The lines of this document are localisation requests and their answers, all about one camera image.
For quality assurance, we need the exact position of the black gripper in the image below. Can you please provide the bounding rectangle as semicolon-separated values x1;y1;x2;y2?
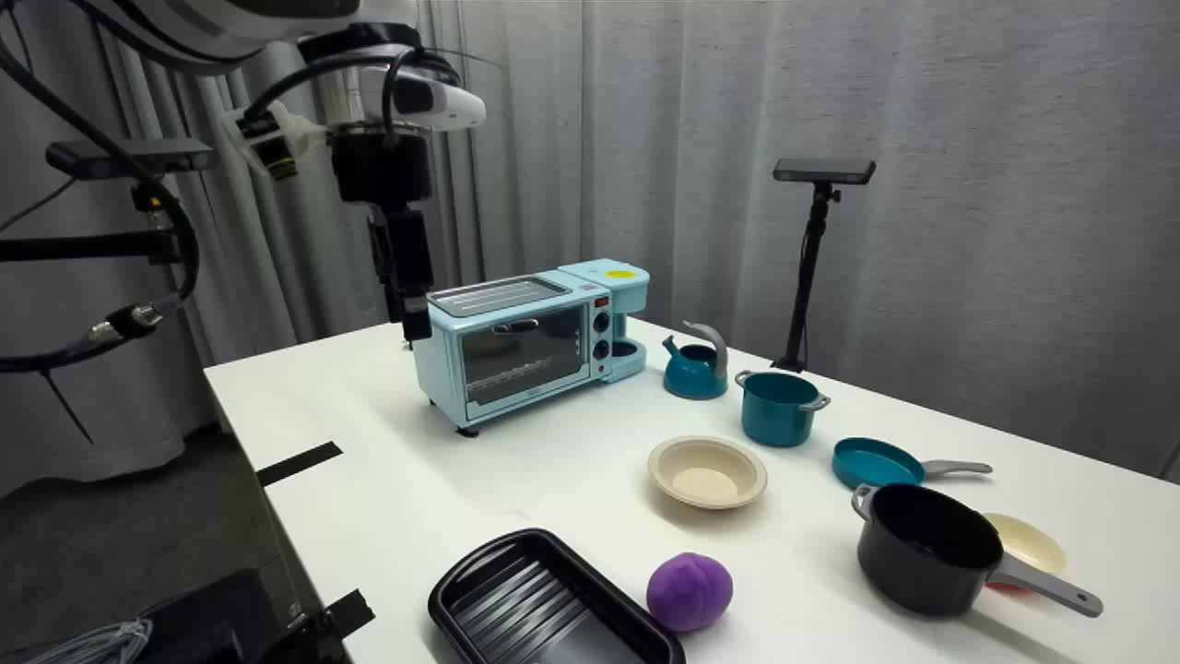
330;120;434;349

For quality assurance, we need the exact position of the purple plush toy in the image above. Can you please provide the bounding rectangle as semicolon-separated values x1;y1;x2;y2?
647;551;738;639

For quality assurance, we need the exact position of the white bowl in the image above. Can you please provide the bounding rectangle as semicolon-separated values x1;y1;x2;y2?
647;432;770;516

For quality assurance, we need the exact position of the light blue toaster oven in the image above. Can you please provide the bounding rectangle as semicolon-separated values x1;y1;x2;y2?
411;255;653;438

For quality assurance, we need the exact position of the black table clamp strip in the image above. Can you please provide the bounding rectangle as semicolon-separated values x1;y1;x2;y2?
253;438;348;492

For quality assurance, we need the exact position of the small teal cup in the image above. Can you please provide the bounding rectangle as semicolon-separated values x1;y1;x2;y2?
659;317;734;403

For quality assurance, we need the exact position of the black baking tray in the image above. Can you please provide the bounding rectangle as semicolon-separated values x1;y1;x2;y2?
426;523;689;664

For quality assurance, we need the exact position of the black table corner clamp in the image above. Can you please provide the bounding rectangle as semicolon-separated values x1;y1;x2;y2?
289;586;379;664

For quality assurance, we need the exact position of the black box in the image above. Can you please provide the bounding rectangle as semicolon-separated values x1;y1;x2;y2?
116;566;289;664

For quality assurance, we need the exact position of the teal pot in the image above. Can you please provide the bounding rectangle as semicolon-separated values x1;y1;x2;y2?
734;366;835;451

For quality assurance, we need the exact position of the black tripod stand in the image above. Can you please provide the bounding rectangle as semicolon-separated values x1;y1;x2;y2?
770;180;845;377

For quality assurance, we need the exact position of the clear plastic bag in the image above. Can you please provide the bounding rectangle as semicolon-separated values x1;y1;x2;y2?
20;615;158;664

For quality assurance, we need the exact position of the teal frying pan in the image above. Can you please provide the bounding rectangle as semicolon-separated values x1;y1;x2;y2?
829;437;996;495

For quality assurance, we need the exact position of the black saucepan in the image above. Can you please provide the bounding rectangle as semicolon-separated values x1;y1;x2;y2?
848;480;1107;624

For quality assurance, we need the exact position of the grey curtain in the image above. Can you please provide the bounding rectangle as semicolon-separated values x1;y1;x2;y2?
0;0;1180;502

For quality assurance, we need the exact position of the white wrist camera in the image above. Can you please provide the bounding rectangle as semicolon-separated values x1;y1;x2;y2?
379;68;489;136

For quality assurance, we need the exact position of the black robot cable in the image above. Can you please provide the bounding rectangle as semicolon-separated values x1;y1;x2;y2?
0;41;207;381

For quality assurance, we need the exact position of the black camera on boom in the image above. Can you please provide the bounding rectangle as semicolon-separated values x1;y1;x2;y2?
43;136;217;185

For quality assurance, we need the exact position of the black boom mount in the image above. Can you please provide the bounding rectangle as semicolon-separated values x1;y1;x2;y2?
0;175;187;270

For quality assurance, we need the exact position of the black camera on tripod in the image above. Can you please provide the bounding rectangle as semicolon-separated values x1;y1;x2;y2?
770;157;882;190

